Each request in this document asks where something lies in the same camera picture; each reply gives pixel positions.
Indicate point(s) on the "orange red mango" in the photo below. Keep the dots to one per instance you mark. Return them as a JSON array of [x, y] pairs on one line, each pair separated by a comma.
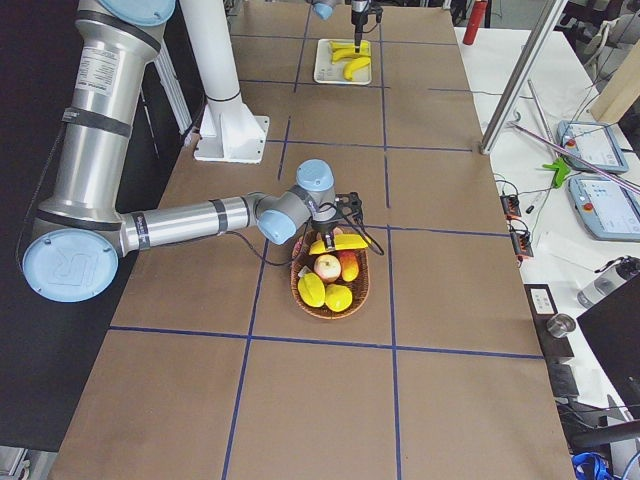
[[349, 265]]

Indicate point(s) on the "red cylinder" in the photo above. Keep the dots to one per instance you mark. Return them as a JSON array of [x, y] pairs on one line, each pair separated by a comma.
[[475, 20]]

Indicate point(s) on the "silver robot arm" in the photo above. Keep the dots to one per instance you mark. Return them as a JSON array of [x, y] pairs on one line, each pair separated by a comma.
[[324, 8], [79, 233]]

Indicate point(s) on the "far blue teach pendant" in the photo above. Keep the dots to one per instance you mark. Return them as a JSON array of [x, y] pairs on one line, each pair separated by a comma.
[[594, 142]]

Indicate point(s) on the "green clamp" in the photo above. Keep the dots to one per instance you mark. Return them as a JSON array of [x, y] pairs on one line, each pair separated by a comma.
[[561, 171]]

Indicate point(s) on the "metal weight cylinder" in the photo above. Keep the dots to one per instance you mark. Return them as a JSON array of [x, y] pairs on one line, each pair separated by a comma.
[[560, 325]]

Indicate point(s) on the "black orange connector box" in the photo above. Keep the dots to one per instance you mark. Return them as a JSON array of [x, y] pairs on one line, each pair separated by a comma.
[[521, 243], [511, 206]]

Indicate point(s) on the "cream bear tray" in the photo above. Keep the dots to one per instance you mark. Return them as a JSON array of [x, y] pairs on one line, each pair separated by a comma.
[[327, 73]]

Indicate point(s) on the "pink green apple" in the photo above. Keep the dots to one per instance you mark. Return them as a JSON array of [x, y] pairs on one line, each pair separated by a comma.
[[328, 268]]

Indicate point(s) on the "long yellow banana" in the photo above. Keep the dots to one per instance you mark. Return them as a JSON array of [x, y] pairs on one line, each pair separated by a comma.
[[358, 70]]

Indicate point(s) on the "clear water bottle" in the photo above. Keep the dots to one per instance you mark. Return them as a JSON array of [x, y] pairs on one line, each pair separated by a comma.
[[610, 277]]

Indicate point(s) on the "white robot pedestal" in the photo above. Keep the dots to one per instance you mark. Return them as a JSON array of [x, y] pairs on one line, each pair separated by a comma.
[[229, 131]]

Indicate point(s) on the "blue teach pendant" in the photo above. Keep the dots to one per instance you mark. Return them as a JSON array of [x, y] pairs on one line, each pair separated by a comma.
[[608, 211], [594, 142]]

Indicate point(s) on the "curved yellow banana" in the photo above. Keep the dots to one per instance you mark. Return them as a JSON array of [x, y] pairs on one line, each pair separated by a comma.
[[340, 242]]

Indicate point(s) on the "near blue teach pendant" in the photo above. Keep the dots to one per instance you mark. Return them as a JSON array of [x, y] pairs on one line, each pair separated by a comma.
[[608, 211]]

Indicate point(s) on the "aluminium frame post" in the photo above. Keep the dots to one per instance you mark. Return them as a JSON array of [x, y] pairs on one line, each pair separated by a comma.
[[534, 45]]

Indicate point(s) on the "small yellow banana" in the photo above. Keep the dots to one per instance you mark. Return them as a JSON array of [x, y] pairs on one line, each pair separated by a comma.
[[338, 298]]

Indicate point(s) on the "brown wicker basket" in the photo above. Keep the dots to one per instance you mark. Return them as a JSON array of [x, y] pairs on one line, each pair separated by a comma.
[[303, 262]]

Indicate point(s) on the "yellow star fruit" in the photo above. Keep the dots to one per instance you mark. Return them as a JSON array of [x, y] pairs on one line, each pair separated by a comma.
[[312, 290]]

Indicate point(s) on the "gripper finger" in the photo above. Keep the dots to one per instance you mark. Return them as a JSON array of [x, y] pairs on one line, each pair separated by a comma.
[[357, 40], [328, 239]]

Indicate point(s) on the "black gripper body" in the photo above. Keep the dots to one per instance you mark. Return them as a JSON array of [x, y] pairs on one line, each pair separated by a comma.
[[358, 20], [325, 226]]

